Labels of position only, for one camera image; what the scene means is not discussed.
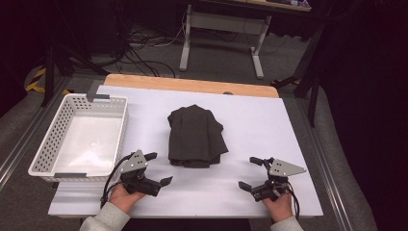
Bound black floor cables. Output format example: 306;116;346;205
114;9;188;79

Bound wooden table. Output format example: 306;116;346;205
104;73;280;99

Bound white table leg frame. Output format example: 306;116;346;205
178;0;312;80

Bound black metal stand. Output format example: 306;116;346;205
39;0;112;109
270;18;325;129

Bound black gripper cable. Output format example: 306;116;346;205
99;152;135;210
284;180;301;220

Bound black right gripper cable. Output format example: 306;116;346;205
284;180;301;220

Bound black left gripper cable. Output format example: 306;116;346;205
99;152;135;210

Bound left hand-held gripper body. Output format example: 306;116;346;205
119;148;163;197

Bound yellow black floor tape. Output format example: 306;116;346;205
25;65;72;96

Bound person's right hand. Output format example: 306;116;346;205
261;192;293;224

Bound person's left hand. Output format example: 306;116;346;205
109;182;147;215

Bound white perforated plastic basket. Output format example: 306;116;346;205
27;92;129;183

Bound dark cloth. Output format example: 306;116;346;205
166;104;230;169

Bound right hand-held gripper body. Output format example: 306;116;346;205
250;157;307;203

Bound aluminium floor rail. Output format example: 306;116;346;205
295;95;358;231
0;76;73;191

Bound white table board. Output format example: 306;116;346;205
47;85;324;219

